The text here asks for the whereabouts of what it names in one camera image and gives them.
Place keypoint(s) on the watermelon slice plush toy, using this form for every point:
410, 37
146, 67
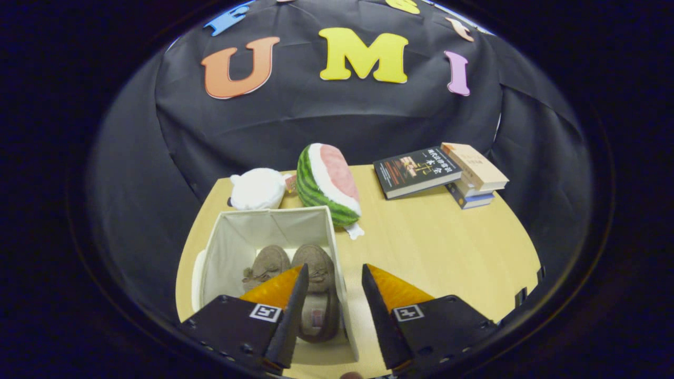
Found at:
321, 184

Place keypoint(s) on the white plush toy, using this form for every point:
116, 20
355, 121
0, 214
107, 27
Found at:
258, 188

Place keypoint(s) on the tan cover book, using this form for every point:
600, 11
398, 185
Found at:
476, 166

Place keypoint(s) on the blue cover book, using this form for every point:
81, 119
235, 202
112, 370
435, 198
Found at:
471, 201

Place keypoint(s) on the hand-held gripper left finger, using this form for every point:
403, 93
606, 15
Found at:
292, 321

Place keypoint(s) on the black cover book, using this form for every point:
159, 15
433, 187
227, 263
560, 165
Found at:
416, 171

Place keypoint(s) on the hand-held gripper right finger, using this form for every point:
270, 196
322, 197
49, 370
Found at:
382, 321

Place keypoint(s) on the brown moccasin shoe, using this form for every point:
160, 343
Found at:
318, 268
268, 260

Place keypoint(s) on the grey fabric storage box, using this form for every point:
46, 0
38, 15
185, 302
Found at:
237, 237

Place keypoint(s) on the black backdrop cloth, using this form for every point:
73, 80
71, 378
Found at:
316, 121

